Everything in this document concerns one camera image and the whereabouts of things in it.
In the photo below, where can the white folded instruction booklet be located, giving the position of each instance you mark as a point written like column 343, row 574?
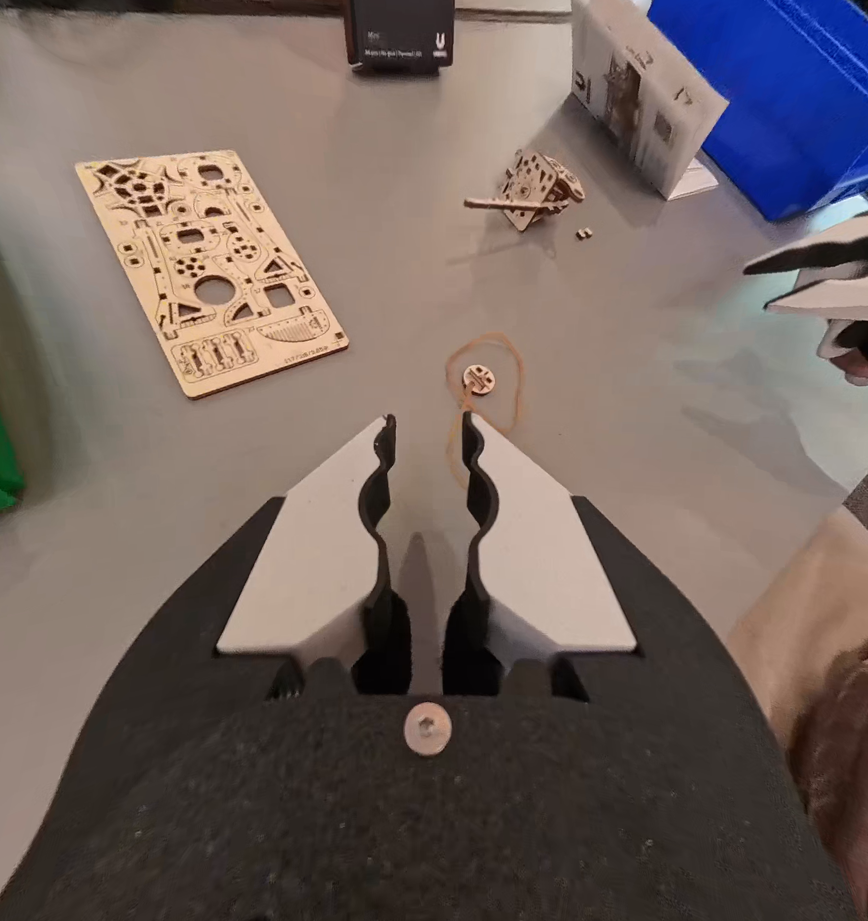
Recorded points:
column 642, row 86

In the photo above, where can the tan rubber band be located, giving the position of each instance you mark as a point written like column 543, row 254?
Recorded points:
column 522, row 374
column 450, row 450

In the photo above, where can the small round wooden disc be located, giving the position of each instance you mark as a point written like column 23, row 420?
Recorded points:
column 488, row 388

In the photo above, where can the person's beige trousers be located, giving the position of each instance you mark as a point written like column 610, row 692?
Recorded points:
column 815, row 611

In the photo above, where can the black box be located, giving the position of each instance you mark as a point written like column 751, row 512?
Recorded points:
column 398, row 29

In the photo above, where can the laser-cut wooden parts sheet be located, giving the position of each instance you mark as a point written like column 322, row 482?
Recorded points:
column 304, row 356

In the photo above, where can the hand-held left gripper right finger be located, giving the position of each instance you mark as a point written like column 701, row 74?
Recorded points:
column 549, row 568

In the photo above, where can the blue plastic bin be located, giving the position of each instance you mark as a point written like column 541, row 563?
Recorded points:
column 801, row 93

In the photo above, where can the wooden model assembly with lever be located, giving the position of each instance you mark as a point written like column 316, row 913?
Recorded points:
column 531, row 191

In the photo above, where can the person's brown clothing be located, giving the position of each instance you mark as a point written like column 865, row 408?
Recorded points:
column 851, row 791

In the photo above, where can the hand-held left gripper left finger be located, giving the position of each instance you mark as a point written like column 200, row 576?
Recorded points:
column 304, row 561

